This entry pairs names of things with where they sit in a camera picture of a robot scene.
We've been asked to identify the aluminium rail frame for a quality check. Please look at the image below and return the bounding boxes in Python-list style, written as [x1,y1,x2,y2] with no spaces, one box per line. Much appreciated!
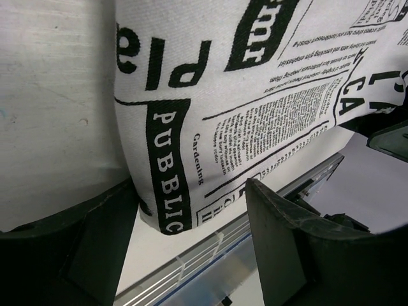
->
[113,152,348,306]

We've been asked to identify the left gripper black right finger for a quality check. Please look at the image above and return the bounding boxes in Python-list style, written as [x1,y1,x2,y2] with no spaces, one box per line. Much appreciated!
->
[245,178,407,305]

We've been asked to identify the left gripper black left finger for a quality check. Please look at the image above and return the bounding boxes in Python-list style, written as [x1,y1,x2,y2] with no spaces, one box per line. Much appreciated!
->
[1,179,138,305]

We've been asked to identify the newspaper print trousers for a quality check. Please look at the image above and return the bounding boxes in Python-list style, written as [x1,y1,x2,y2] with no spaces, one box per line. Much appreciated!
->
[114,1,407,235]

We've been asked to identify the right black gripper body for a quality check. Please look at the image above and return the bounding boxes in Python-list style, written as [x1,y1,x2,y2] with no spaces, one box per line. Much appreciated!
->
[340,71,407,159]

